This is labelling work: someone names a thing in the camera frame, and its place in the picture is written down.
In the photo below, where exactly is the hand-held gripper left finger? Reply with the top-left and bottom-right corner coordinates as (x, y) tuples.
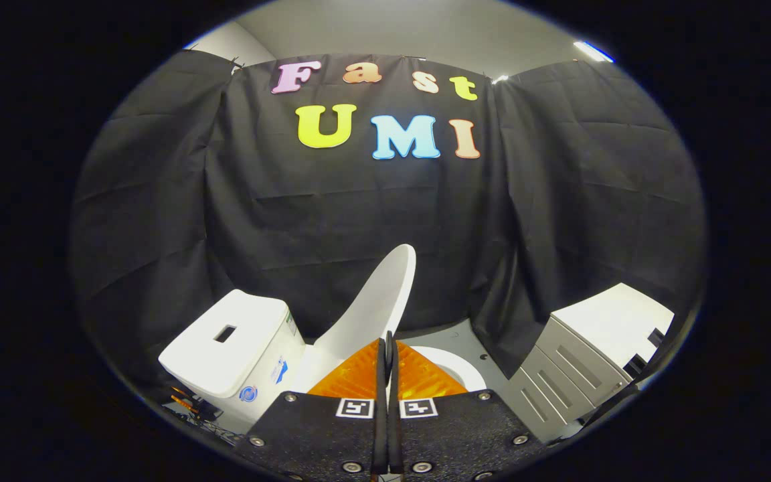
(235, 333), (390, 480)

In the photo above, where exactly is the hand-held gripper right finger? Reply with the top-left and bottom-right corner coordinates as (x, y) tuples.
(387, 333), (551, 481)

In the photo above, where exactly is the orange clamp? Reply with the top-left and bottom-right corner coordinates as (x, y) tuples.
(170, 385), (203, 420)

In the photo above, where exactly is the grey drawer cabinet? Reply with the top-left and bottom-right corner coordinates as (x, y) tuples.
(509, 283), (675, 444)

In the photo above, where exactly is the black backdrop cloth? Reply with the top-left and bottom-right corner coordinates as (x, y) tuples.
(70, 48), (706, 402)

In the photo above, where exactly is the rectangular ceiling light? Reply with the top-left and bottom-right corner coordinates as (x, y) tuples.
(573, 40), (615, 64)

